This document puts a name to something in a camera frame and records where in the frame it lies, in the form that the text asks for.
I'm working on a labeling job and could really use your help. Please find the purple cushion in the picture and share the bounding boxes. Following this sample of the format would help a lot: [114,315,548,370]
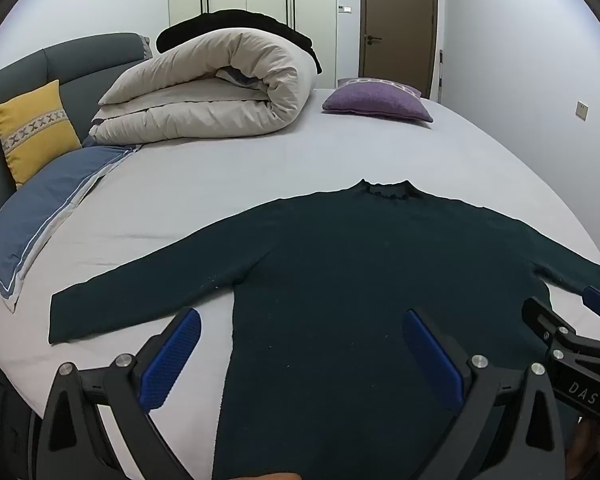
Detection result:
[322,78,434,123]

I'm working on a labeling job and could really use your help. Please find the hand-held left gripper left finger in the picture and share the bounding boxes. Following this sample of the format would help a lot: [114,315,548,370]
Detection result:
[30,307,202,480]

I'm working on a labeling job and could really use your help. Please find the yellow cushion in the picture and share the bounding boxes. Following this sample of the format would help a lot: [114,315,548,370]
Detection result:
[0,80,83,190]

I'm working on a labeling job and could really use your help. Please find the blue pillow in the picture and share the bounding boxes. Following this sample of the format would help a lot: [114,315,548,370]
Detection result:
[0,144,143,313]

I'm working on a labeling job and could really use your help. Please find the folded beige duvet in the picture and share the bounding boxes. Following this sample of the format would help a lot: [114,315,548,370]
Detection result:
[89,28,315,145]

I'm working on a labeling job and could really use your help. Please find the bed with white sheet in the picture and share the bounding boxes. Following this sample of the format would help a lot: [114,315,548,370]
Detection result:
[0,87,600,480]

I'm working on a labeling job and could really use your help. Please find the person's right hand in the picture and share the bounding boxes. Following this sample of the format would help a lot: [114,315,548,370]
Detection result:
[565,416,600,480]

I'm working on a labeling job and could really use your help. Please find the grey-blue upholstered headboard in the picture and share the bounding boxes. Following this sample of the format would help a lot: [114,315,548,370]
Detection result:
[0,32,153,241]

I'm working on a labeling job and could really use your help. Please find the black garment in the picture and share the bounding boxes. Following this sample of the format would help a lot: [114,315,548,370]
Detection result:
[156,9,323,75]

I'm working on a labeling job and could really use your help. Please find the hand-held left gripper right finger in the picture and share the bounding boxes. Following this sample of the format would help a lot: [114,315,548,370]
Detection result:
[402,309,567,480]

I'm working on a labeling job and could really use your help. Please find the dark green sweater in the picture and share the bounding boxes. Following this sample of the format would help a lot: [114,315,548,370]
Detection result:
[48,178,600,480]

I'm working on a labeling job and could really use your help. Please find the brown door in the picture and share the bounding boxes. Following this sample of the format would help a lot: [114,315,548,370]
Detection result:
[359,0,440,102]

